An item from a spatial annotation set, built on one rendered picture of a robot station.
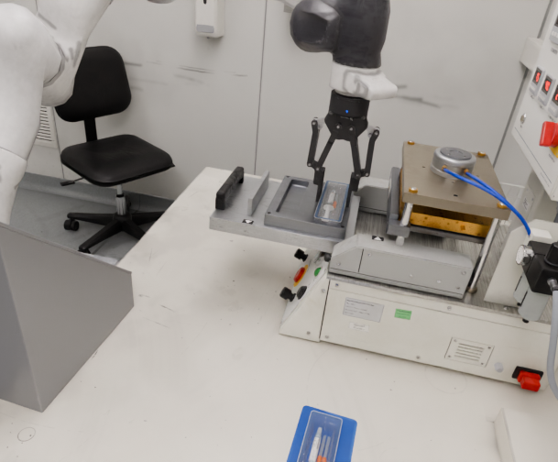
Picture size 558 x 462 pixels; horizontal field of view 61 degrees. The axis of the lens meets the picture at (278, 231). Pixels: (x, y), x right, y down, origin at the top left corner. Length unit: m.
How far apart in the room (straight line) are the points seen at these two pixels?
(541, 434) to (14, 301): 0.86
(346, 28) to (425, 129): 1.63
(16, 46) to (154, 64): 1.75
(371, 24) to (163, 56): 1.87
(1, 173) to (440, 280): 0.80
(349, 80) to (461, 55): 1.55
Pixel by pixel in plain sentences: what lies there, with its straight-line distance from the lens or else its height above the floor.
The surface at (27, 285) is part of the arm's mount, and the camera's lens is 0.79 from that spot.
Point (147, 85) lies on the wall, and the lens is 2.73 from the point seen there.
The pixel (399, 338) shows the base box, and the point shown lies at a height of 0.81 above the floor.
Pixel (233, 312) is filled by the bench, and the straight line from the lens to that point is 1.08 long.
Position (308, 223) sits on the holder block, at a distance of 0.95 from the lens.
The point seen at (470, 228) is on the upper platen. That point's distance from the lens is 0.94.
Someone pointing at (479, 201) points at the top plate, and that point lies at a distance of 0.90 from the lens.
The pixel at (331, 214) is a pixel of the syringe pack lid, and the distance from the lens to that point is 0.96.
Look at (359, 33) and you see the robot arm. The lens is 0.88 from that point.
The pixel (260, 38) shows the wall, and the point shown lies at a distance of 2.46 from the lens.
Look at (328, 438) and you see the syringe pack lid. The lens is 0.86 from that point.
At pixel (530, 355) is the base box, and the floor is 0.84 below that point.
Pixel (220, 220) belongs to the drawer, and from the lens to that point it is 0.98.
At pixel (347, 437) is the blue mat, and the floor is 0.75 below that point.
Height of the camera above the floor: 1.46
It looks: 31 degrees down
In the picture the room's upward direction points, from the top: 6 degrees clockwise
